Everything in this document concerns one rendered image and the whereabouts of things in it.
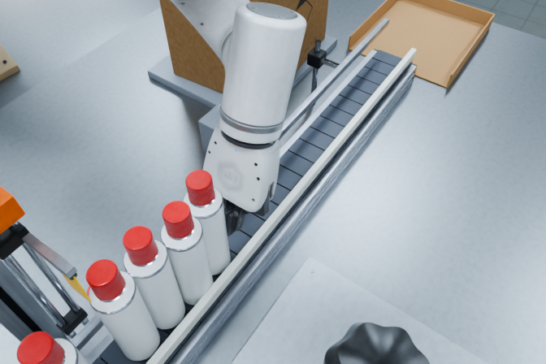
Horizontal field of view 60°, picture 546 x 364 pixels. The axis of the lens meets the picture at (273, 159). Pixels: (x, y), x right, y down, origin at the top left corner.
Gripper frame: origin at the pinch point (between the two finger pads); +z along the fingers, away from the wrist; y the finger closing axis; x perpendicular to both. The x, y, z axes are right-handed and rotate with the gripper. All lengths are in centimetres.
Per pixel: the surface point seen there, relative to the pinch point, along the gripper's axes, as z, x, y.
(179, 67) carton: -3.8, 28.8, -37.6
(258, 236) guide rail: 2.2, 2.1, 4.0
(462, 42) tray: -17, 79, 10
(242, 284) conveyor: 7.9, -2.6, 5.4
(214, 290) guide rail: 5.9, -8.0, 3.9
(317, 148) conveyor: -2.5, 25.6, 0.3
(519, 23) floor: 5, 264, 9
